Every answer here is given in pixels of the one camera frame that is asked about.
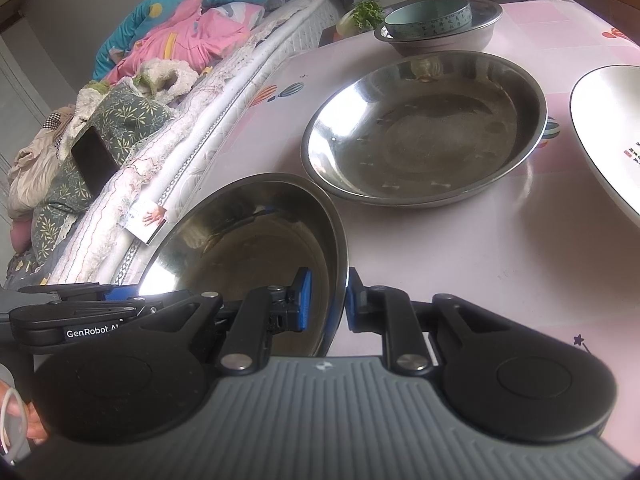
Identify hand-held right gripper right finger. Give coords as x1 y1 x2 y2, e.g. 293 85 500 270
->
345 267 501 377

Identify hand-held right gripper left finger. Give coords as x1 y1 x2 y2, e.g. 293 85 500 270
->
137 266 313 377

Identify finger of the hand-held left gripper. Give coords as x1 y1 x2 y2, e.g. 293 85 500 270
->
17 282 143 305
9 299 171 335

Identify large steel plate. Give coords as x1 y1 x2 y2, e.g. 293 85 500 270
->
137 172 350 361
301 50 548 209

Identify teal ceramic bowl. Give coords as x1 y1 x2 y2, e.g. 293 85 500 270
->
384 0 472 41

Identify white ceramic plate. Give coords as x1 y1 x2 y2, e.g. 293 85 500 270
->
569 65 640 228

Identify person's left hand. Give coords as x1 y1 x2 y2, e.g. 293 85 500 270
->
22 400 49 446

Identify white photo card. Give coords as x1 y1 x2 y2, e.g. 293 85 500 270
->
122 199 168 246

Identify pink printed tablecloth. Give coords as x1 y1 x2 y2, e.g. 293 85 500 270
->
115 0 640 461

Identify black smartphone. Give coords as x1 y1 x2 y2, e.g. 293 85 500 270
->
70 126 121 198

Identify beige crumpled cloth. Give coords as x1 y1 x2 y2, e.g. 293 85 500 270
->
7 105 76 221

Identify green floral pillow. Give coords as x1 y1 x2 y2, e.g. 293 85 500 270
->
30 82 176 266

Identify bed with white mattress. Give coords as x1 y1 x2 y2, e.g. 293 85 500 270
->
45 0 351 291

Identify white fleece cloth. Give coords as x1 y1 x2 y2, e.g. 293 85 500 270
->
75 57 201 111

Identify pink and blue bedding pile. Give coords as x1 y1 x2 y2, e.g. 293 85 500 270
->
92 0 273 81

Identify napa cabbage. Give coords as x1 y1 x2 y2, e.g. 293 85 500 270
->
336 0 385 38

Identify white cable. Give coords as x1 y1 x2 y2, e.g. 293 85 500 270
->
0 387 27 463

